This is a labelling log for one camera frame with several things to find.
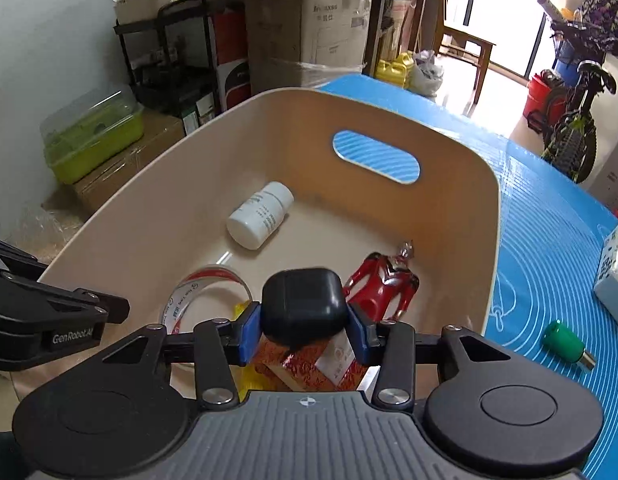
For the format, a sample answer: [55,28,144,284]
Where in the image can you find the clear adhesive tape roll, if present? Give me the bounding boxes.
[160,264,253,335]

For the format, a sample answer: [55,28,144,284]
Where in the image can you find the magenta floral gift box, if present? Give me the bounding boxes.
[254,330,367,392]

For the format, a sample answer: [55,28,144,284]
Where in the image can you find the red superhero action figure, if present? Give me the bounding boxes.
[343,240,420,322]

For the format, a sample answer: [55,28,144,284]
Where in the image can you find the black earbuds case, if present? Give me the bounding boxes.
[260,268,348,349]

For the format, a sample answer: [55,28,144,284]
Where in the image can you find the white pill bottle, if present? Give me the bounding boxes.
[225,181,294,250]

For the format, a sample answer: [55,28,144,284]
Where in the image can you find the beige plastic storage bin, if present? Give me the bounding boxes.
[42,89,500,344]

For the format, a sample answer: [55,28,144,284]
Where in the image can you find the bag of wood shavings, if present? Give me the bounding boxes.
[8,195,90,264]

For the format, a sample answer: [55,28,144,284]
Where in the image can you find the green small bottle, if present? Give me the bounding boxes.
[542,320,596,373]

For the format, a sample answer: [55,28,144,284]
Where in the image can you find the green plastic lidded container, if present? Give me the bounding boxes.
[40,84,143,184]

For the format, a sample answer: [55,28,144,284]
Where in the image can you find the white tissue pack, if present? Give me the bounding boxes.
[593,226,618,324]

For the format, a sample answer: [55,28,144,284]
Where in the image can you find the blue silicone table mat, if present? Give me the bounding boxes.
[322,75,618,479]

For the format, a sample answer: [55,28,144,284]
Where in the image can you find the brown cardboard box on floor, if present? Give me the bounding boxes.
[73,108,184,214]

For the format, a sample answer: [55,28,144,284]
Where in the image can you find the white freezer cabinet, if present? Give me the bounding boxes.
[580,54,618,211]

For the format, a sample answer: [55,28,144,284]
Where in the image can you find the black metal shelf rack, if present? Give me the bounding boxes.
[114,0,221,122]

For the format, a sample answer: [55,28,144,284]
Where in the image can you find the green black bicycle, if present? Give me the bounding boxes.
[527,0,618,183]

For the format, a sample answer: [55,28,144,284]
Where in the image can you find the red bucket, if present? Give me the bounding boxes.
[522,73,566,125]

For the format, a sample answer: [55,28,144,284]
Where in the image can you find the red white appliance box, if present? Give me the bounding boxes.
[210,9,251,112]

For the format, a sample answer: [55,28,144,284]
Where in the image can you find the white plastic bag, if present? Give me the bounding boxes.
[408,50,443,98]

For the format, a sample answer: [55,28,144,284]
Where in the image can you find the yellow oil jug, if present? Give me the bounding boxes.
[375,51,415,89]

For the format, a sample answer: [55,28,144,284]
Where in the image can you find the wooden chair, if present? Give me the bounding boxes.
[434,0,494,107]

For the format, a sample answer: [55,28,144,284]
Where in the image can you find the large stacked cardboard box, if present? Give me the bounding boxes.
[245,0,372,93]

